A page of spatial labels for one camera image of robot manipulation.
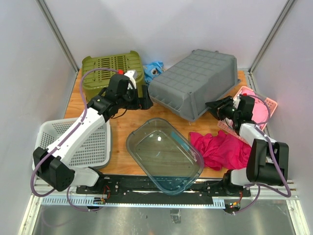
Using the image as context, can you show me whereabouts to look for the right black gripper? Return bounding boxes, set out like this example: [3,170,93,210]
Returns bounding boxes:
[205,95,240,121]

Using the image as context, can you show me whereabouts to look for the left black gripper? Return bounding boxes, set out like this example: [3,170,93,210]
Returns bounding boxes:
[118,84,154,110]

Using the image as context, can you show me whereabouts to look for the large grey plastic bin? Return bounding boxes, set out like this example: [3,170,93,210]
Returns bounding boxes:
[148,49,240,122]

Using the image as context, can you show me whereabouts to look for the olive green plastic basin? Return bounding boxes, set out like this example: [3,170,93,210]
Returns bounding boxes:
[81,50,145,101]

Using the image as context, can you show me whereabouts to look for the clear blue plastic tub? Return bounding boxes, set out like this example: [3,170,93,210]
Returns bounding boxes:
[126,118,204,195]

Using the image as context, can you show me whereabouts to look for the white perforated plastic basket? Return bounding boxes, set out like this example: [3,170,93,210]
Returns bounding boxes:
[35,118,113,169]

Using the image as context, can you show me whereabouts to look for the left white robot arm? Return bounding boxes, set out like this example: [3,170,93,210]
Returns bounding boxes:
[30,70,153,194]

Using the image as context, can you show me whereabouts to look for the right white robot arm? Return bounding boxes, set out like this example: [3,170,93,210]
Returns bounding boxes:
[206,94,291,198]

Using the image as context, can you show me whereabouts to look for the blue patterned cloth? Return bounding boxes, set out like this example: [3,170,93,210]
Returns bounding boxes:
[143,61,164,84]

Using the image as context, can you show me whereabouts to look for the magenta cloth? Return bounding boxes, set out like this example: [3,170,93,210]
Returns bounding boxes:
[189,130,251,171]

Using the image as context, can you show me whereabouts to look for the light pink cloth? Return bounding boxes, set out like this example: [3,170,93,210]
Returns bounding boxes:
[252,98,268,123]

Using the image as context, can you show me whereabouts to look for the pink plastic basket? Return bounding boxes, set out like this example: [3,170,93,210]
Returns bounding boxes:
[218,86,278,144]

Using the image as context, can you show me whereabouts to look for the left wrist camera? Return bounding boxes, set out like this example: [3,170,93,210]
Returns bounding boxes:
[118,70,137,90]

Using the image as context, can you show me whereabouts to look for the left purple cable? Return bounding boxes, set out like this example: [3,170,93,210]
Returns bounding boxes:
[30,68,123,212]

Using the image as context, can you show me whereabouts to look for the purple cable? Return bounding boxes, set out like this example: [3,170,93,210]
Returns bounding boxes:
[30,68,123,212]
[234,94,291,212]

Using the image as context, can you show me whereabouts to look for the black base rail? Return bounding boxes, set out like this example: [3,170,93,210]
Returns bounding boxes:
[75,174,252,206]

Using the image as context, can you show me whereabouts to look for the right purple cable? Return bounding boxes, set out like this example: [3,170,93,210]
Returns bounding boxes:
[234,94,291,212]

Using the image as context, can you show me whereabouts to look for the aluminium cable duct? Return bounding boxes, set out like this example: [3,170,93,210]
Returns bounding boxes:
[41,197,225,209]

